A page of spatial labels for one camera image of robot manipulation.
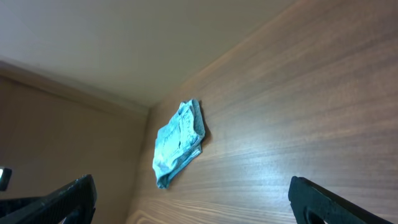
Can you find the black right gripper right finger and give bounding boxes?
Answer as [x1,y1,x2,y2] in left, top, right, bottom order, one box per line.
[288,176,392,224]

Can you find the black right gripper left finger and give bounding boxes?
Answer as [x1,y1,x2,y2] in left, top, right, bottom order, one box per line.
[1,174,97,224]

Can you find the light blue denim shorts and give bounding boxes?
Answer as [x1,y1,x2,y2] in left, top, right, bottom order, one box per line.
[152,99,206,189]

